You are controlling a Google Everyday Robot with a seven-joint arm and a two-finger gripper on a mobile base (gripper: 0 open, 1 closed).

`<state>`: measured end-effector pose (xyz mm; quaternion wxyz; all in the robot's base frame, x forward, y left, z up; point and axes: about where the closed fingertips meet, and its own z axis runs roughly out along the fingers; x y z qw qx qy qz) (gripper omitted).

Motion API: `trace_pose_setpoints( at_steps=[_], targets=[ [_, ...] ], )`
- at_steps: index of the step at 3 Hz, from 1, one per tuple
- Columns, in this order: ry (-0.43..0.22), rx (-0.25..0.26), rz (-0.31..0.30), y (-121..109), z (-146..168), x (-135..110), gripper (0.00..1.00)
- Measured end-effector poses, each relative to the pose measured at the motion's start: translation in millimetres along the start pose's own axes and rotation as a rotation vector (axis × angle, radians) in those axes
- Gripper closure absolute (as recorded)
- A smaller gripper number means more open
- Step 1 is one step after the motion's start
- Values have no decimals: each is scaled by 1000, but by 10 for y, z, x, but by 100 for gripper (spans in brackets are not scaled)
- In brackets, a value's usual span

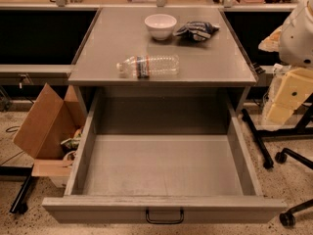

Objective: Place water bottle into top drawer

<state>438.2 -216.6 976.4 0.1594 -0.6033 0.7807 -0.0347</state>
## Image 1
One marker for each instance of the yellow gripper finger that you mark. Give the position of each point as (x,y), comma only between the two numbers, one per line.
(287,92)

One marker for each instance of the clear plastic water bottle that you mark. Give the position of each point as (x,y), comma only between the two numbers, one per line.
(147,66)

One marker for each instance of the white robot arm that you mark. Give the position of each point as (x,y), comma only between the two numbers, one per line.
(295,46)

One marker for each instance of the grey open top drawer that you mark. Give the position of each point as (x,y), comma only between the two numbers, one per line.
(162,150)

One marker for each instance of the black stand leg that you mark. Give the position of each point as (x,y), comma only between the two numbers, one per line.
(19,205)
(268,162)

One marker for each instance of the white ceramic bowl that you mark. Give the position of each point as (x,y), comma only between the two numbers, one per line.
(160,26)

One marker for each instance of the grey metal cabinet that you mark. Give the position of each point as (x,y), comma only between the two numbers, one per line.
(119,33)

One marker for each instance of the brown cardboard box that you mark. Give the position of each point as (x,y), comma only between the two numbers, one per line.
(50,121)

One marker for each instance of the black left stand leg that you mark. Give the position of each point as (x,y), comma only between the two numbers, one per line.
(19,205)

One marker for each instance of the black drawer handle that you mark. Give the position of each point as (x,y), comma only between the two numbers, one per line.
(164,217)

